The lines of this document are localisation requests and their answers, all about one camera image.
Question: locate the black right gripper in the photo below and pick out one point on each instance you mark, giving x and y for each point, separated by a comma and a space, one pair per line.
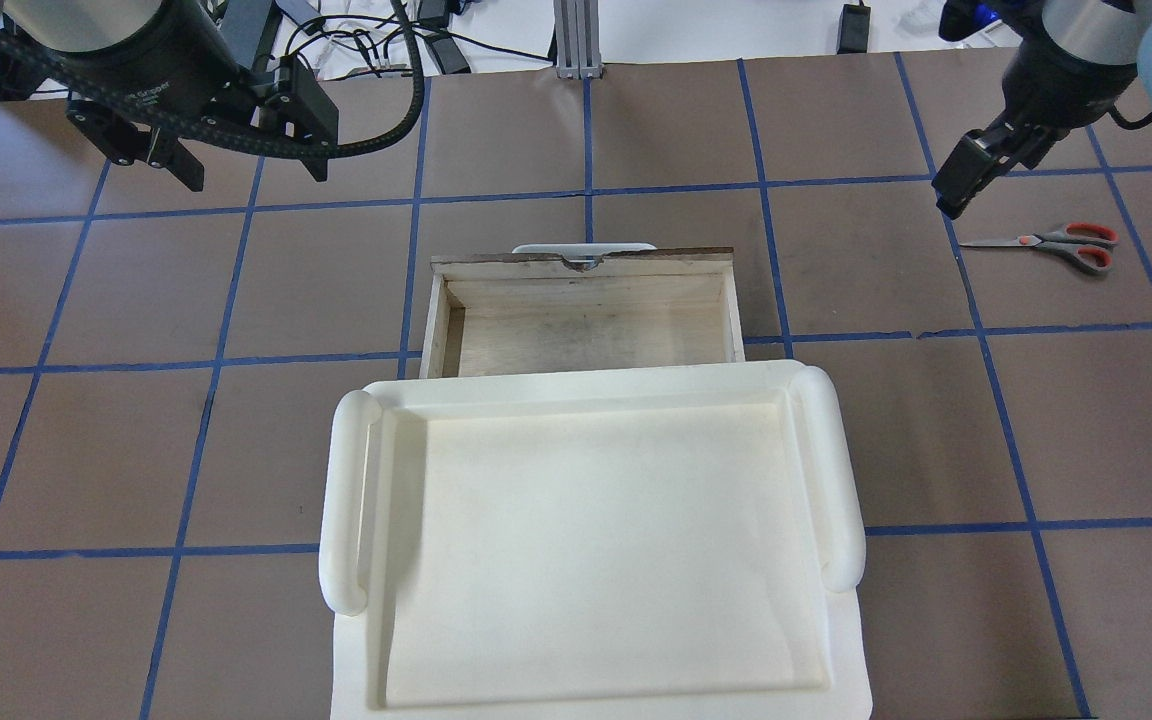
1048, 92

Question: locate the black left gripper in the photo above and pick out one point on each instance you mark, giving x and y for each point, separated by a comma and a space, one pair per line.
126, 72

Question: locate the grey orange scissors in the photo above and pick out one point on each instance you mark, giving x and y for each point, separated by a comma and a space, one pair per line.
1086, 247

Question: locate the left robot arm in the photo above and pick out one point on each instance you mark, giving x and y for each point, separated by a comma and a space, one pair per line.
246, 29

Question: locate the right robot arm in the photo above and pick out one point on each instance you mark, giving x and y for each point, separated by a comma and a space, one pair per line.
1109, 32

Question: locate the wooden drawer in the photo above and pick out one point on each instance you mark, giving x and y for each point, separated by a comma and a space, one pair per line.
508, 314

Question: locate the black power adapter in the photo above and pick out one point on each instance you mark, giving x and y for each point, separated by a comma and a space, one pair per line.
853, 30

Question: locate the black power brick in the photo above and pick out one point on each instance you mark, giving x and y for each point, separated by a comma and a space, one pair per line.
447, 54

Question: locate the white plastic tray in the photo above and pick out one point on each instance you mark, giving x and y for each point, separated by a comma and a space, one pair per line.
680, 542

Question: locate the white drawer handle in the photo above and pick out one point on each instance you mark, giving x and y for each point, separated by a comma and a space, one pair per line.
580, 251

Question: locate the aluminium frame post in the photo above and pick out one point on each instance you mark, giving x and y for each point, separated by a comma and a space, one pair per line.
576, 37

